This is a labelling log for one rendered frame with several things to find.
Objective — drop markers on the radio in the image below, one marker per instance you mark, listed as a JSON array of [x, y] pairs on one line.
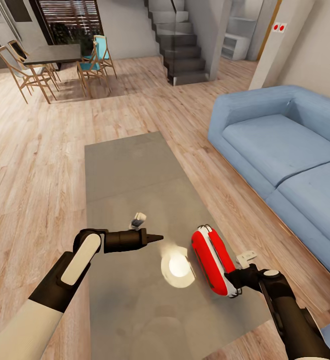
[[214, 260]]

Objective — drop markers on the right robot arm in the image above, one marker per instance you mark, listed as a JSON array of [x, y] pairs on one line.
[[296, 326]]

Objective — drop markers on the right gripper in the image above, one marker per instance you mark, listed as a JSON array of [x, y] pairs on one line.
[[240, 277]]

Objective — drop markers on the fixed window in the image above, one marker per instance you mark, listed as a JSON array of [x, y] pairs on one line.
[[73, 22]]

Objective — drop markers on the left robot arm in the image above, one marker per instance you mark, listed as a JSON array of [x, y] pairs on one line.
[[29, 332]]

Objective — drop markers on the door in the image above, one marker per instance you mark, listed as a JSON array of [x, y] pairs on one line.
[[270, 27]]

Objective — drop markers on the breakfast table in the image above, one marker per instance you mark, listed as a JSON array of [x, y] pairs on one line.
[[49, 54]]

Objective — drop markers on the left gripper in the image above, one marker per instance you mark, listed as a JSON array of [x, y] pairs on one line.
[[131, 240]]

